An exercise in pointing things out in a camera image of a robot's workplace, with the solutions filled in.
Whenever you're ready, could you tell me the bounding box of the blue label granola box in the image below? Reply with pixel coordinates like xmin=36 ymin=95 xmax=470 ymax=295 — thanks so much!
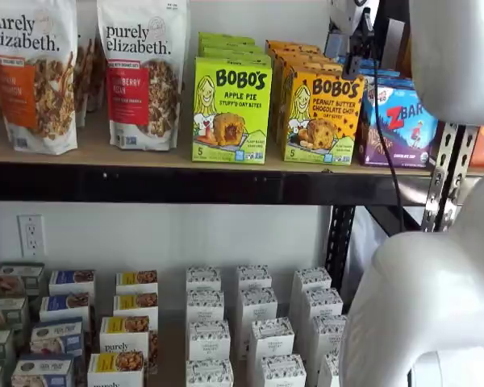
xmin=39 ymin=292 xmax=91 ymax=323
xmin=48 ymin=268 xmax=96 ymax=299
xmin=29 ymin=317 xmax=85 ymax=357
xmin=10 ymin=353 xmax=75 ymax=387

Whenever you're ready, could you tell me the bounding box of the granola bag with red label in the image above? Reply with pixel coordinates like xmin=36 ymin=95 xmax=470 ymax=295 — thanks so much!
xmin=96 ymin=0 xmax=192 ymax=152

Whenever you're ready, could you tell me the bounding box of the translucent plastic sheet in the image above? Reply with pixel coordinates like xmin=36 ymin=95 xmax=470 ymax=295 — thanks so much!
xmin=346 ymin=205 xmax=392 ymax=291

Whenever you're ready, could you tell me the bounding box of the green Bobo's apple pie box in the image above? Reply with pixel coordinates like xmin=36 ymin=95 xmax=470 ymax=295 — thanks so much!
xmin=191 ymin=56 xmax=273 ymax=164
xmin=196 ymin=50 xmax=272 ymax=61
xmin=197 ymin=43 xmax=265 ymax=54
xmin=198 ymin=31 xmax=257 ymax=47

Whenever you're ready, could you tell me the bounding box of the granola bag with orange label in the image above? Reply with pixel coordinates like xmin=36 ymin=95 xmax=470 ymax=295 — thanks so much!
xmin=0 ymin=0 xmax=79 ymax=156

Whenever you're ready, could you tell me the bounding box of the wooden shelf board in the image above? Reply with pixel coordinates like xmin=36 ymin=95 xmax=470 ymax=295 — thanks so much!
xmin=0 ymin=102 xmax=439 ymax=175

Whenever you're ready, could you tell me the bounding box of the black metal shelf beam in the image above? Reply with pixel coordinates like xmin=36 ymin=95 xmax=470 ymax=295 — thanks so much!
xmin=0 ymin=162 xmax=431 ymax=206

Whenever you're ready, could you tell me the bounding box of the black diagonal shelf brace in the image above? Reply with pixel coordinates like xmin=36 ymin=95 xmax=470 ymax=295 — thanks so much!
xmin=353 ymin=204 xmax=425 ymax=237

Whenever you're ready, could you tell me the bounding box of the orange Bobo's oat bites box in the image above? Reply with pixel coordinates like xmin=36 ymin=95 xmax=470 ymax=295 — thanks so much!
xmin=282 ymin=66 xmax=365 ymax=167
xmin=265 ymin=39 xmax=323 ymax=102
xmin=273 ymin=57 xmax=344 ymax=140
xmin=269 ymin=48 xmax=336 ymax=122

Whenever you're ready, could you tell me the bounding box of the purple blue Zbar box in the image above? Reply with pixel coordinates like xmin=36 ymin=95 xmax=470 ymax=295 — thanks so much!
xmin=362 ymin=68 xmax=415 ymax=90
xmin=355 ymin=82 xmax=441 ymax=170

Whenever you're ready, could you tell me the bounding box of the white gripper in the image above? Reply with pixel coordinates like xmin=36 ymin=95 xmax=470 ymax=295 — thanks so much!
xmin=324 ymin=0 xmax=382 ymax=81

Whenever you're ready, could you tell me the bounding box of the white patterned box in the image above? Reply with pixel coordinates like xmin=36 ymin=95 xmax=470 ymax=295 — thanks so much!
xmin=185 ymin=358 xmax=234 ymax=387
xmin=236 ymin=264 xmax=273 ymax=290
xmin=247 ymin=317 xmax=295 ymax=360
xmin=186 ymin=320 xmax=232 ymax=362
xmin=311 ymin=314 xmax=348 ymax=352
xmin=317 ymin=349 xmax=342 ymax=387
xmin=239 ymin=286 xmax=278 ymax=323
xmin=293 ymin=267 xmax=333 ymax=293
xmin=259 ymin=354 xmax=307 ymax=387
xmin=185 ymin=265 xmax=223 ymax=292
xmin=185 ymin=289 xmax=226 ymax=323
xmin=302 ymin=287 xmax=344 ymax=319

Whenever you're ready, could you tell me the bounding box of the white wall outlet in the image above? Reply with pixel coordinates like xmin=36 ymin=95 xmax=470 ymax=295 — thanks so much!
xmin=17 ymin=214 xmax=46 ymax=259

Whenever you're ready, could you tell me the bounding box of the yellow label granola box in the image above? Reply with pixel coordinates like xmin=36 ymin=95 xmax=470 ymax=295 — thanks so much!
xmin=99 ymin=315 xmax=151 ymax=356
xmin=115 ymin=268 xmax=160 ymax=298
xmin=86 ymin=351 xmax=145 ymax=387
xmin=112 ymin=292 xmax=160 ymax=322

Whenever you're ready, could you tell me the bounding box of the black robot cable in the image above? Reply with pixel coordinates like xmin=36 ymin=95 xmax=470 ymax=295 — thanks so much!
xmin=361 ymin=0 xmax=407 ymax=233

